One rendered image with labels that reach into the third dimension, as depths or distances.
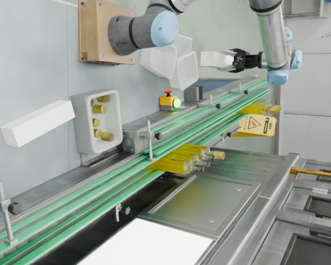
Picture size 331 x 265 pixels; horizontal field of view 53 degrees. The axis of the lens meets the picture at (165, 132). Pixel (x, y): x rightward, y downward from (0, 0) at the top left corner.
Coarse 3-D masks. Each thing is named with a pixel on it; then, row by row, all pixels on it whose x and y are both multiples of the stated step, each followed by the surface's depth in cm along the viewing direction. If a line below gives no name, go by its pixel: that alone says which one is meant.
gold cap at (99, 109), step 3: (96, 105) 132; (99, 105) 131; (102, 105) 130; (93, 108) 131; (96, 108) 131; (99, 108) 130; (102, 108) 130; (105, 108) 132; (96, 111) 131; (99, 111) 130; (102, 111) 130; (105, 111) 132
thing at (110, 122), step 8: (96, 96) 123; (112, 96) 134; (88, 104) 120; (96, 104) 133; (104, 104) 137; (112, 104) 135; (88, 112) 121; (112, 112) 136; (88, 120) 122; (104, 120) 138; (112, 120) 137; (120, 120) 136; (96, 128) 135; (104, 128) 139; (112, 128) 138; (120, 128) 137; (120, 136) 137; (96, 144) 133; (104, 144) 133; (112, 144) 134; (96, 152) 126
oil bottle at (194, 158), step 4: (172, 152) 149; (176, 152) 149; (180, 152) 149; (184, 152) 148; (176, 156) 146; (180, 156) 145; (184, 156) 144; (188, 156) 143; (192, 156) 143; (196, 156) 144; (192, 160) 142; (196, 160) 143; (196, 164) 143
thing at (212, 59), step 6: (204, 54) 145; (210, 54) 143; (216, 54) 145; (222, 54) 151; (204, 60) 145; (210, 60) 144; (216, 60) 146; (222, 60) 151; (228, 60) 157; (204, 66) 148; (210, 66) 147; (216, 66) 146; (222, 66) 152; (228, 66) 158
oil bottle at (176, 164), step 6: (168, 156) 145; (174, 156) 145; (156, 162) 145; (162, 162) 143; (168, 162) 141; (174, 162) 140; (180, 162) 138; (186, 162) 138; (192, 162) 140; (156, 168) 146; (162, 168) 144; (168, 168) 142; (174, 168) 140; (180, 168) 139; (186, 168) 138
